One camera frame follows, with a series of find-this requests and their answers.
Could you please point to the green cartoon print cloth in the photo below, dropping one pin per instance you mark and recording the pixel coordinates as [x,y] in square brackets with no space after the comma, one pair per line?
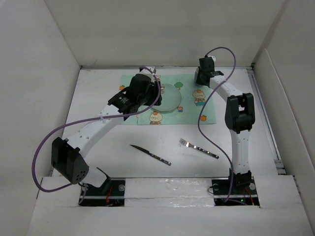
[193,106]

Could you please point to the steel table knife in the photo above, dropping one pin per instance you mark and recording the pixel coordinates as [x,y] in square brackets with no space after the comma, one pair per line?
[152,155]

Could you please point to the purple ceramic mug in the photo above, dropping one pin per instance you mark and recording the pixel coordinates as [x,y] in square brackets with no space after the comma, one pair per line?
[196,75]

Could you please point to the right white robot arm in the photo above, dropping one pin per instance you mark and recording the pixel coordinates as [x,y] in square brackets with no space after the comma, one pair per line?
[239,117]

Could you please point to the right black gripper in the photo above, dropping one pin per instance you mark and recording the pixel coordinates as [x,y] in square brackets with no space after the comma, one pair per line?
[199,80]

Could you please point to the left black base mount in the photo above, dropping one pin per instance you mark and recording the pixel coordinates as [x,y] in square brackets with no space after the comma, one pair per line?
[111,194]

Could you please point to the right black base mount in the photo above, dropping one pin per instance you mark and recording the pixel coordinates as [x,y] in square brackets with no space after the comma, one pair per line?
[236,190]

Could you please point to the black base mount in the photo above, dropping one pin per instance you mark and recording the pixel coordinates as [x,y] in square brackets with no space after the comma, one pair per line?
[236,190]
[111,194]

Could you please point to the light green floral plate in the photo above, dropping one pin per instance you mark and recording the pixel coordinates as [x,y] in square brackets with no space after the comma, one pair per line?
[171,99]

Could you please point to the steel fork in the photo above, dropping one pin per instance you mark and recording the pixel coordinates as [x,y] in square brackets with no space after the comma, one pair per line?
[190,145]

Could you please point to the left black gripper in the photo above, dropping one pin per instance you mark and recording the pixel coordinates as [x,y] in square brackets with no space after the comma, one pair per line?
[154,89]

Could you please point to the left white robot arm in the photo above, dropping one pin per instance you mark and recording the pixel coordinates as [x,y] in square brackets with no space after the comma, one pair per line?
[68,154]

